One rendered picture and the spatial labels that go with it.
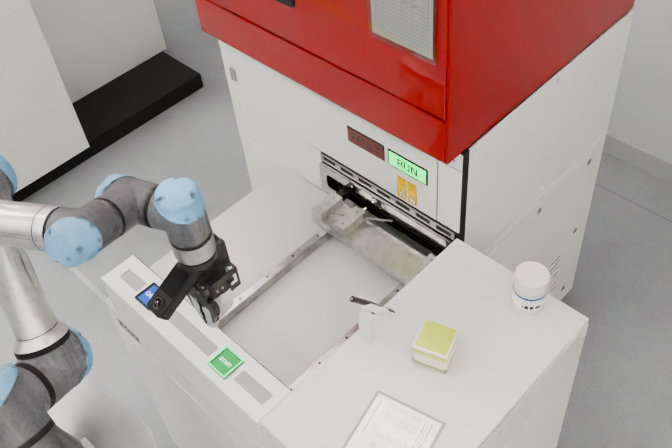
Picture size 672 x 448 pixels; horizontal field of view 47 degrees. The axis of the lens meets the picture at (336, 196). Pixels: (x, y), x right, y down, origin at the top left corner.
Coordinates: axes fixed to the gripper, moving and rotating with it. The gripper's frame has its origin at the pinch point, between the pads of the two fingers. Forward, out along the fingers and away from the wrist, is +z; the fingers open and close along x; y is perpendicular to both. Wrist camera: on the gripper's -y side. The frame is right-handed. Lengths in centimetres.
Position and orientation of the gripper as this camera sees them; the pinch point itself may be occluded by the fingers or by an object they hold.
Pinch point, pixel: (209, 324)
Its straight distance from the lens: 153.1
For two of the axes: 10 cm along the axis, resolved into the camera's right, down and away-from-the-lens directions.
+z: 0.8, 7.0, 7.1
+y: 6.9, -5.5, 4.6
